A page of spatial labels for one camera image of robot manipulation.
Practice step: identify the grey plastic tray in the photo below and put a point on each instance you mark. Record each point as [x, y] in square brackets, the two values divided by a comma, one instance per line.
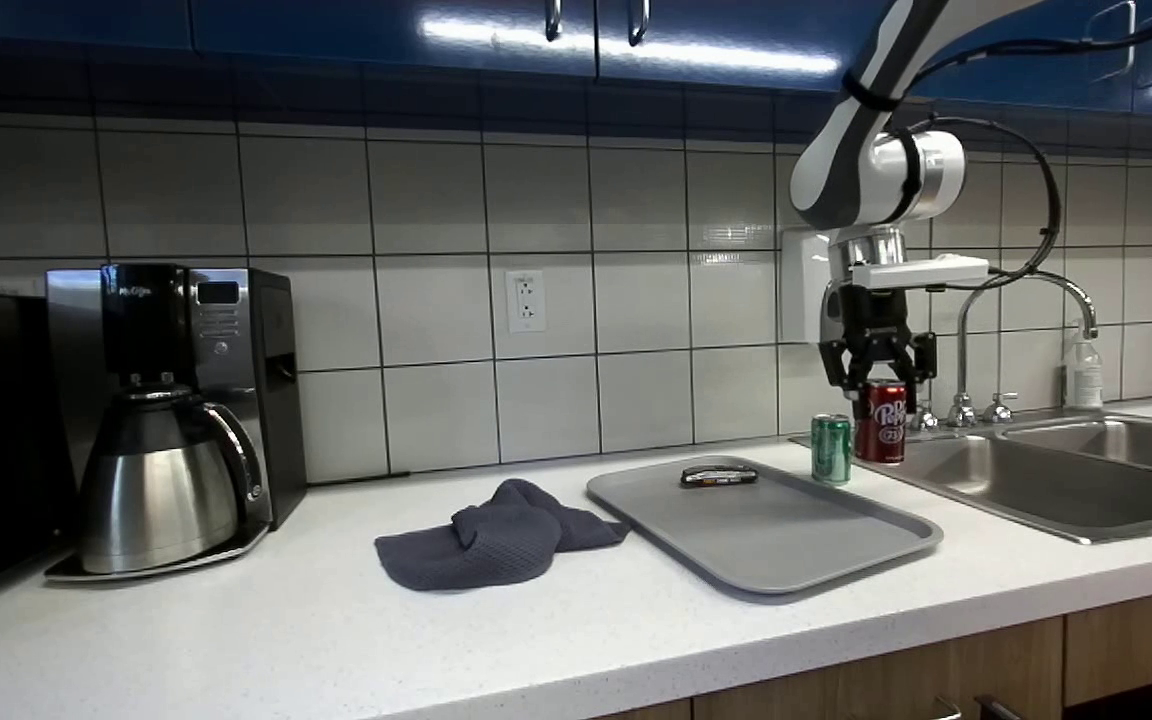
[780, 537]

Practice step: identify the chrome gooseneck faucet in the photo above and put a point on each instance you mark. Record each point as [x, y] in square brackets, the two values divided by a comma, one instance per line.
[1017, 365]

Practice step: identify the clear soap bottle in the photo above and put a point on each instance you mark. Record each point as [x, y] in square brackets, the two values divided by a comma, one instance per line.
[1081, 373]

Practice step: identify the white wall outlet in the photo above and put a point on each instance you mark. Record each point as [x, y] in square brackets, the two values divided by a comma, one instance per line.
[527, 302]

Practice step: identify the red soda can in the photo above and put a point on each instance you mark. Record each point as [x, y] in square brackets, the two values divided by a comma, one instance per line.
[884, 416]

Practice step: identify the steel coffee carafe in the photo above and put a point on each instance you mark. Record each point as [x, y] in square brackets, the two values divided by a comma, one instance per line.
[170, 482]

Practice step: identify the green soda can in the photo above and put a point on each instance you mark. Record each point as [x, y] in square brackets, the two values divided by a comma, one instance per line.
[831, 446]

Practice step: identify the white wall soap dispenser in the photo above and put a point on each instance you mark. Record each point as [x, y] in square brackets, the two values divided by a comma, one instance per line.
[805, 281]

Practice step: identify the left faucet handle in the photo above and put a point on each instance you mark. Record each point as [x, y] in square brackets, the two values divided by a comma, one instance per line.
[924, 416]

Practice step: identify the wooden lower cabinets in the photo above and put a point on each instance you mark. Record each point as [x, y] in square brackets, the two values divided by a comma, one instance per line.
[1084, 667]

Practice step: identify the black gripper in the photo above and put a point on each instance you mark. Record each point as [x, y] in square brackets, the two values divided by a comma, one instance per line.
[861, 331]

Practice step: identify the black coffee maker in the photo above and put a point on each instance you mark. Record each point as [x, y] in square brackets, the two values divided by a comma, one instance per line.
[223, 334]

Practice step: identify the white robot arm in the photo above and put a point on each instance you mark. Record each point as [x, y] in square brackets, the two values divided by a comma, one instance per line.
[861, 178]

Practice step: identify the blue upper cabinets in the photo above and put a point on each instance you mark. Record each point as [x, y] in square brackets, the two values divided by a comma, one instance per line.
[798, 45]

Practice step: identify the dark blue cloth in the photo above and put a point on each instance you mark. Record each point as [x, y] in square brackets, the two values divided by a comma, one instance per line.
[502, 542]

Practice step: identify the small black flat object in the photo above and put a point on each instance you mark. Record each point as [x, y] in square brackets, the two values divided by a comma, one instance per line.
[719, 475]

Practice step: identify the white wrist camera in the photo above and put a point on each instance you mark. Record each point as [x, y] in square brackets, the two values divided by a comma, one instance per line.
[924, 272]

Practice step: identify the stainless double sink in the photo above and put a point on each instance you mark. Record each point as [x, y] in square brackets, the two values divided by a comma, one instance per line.
[1084, 479]

